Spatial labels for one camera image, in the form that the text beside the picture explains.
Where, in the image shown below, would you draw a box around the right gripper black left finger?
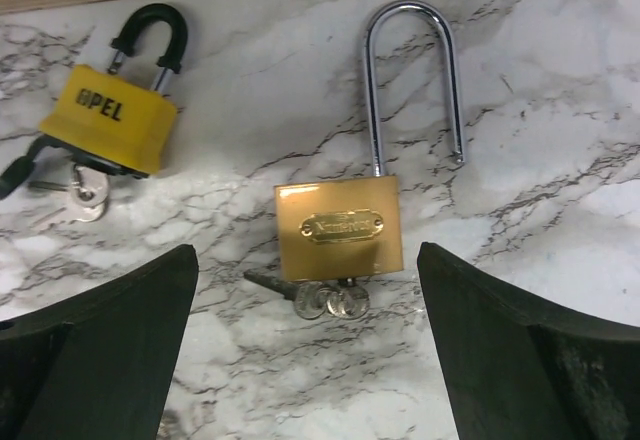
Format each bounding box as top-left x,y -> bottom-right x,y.
1,244 -> 198,439

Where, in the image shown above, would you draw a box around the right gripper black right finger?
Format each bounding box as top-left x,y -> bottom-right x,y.
417,242 -> 639,439

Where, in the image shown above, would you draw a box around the silver keys of long padlock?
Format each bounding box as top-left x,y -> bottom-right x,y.
243,270 -> 370,320

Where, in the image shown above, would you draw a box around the brass long-shackle padlock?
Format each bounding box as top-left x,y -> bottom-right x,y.
274,0 -> 466,282

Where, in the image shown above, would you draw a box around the silver keys of yellow padlock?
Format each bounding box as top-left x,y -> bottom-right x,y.
28,163 -> 110,230

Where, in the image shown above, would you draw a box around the yellow padlock black shackle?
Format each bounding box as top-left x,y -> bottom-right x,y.
0,3 -> 190,201

